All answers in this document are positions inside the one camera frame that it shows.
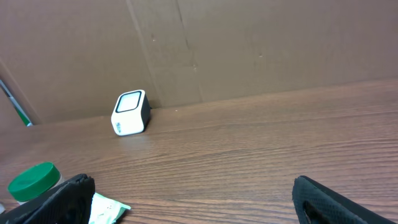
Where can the white barcode scanner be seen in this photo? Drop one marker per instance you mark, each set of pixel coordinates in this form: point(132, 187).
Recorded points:
point(131, 113)

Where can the teal wet wipes pack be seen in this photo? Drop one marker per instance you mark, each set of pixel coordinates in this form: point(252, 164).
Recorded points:
point(105, 210)

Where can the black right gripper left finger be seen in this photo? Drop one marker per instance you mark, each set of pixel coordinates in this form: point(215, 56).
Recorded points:
point(69, 202)

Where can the green lid jar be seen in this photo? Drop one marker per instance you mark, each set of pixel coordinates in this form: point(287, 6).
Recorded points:
point(34, 182)

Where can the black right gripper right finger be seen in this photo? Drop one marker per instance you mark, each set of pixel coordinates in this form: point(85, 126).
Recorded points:
point(316, 204)

